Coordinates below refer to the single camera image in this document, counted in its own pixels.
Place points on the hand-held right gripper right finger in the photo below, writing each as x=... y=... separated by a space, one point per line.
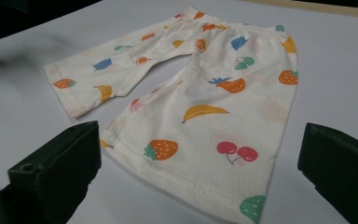
x=345 y=168

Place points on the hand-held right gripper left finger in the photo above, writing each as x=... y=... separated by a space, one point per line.
x=59 y=168

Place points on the white fruit print pants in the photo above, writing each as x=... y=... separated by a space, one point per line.
x=230 y=124

